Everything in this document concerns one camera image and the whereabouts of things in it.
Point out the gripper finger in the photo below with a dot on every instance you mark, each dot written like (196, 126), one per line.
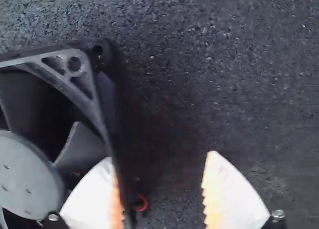
(229, 194)
(92, 196)

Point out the black mat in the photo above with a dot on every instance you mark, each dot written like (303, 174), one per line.
(224, 64)

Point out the black square fan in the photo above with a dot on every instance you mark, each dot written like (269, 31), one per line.
(74, 64)

